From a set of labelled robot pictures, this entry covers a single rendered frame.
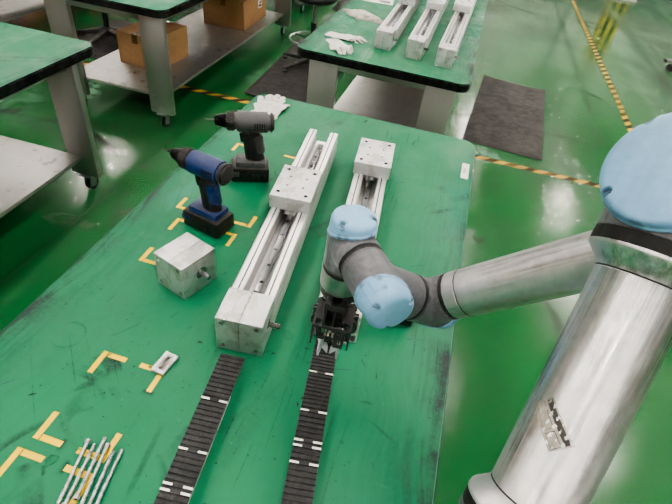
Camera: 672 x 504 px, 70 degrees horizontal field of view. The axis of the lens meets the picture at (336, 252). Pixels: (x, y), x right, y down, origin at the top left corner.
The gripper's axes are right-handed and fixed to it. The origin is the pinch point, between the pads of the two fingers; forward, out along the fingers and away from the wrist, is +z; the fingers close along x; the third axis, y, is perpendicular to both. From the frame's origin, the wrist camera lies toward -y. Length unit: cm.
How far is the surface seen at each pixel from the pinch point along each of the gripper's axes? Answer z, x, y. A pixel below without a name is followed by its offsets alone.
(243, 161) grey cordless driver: 1, -39, -61
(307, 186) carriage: -5.6, -15.8, -46.0
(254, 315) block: -3.0, -16.2, -0.7
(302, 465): 2.8, 0.3, 24.1
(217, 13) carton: 57, -166, -370
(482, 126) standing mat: 84, 75, -311
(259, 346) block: 3.1, -14.2, 2.0
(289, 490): 2.6, -0.9, 28.7
